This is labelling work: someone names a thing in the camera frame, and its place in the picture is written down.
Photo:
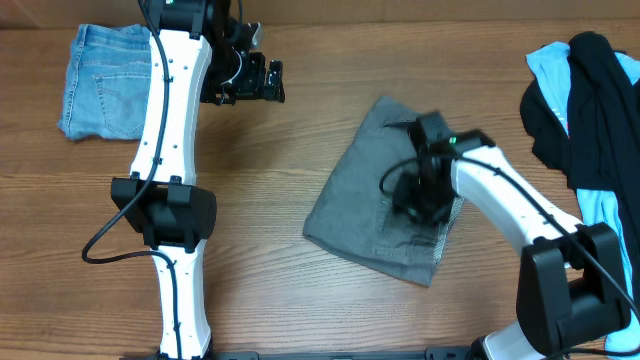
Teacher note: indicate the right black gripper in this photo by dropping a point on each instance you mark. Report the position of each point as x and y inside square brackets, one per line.
[406, 205]

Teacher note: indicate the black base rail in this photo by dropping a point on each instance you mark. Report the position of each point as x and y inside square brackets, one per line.
[345, 355]

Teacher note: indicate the folded blue denim jeans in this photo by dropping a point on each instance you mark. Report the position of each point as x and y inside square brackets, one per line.
[107, 83]

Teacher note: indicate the light blue garment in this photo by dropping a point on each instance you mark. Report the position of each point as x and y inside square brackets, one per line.
[551, 70]

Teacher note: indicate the grey shorts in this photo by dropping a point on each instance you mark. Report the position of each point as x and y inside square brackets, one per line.
[354, 220]

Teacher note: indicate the black garment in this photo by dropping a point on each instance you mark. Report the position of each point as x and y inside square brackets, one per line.
[602, 151]

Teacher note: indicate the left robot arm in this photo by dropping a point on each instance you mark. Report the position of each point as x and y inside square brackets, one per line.
[200, 54]

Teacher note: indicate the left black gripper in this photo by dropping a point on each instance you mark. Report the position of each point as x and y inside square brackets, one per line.
[254, 88]

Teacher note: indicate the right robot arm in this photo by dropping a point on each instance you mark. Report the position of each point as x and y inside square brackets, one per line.
[571, 288]

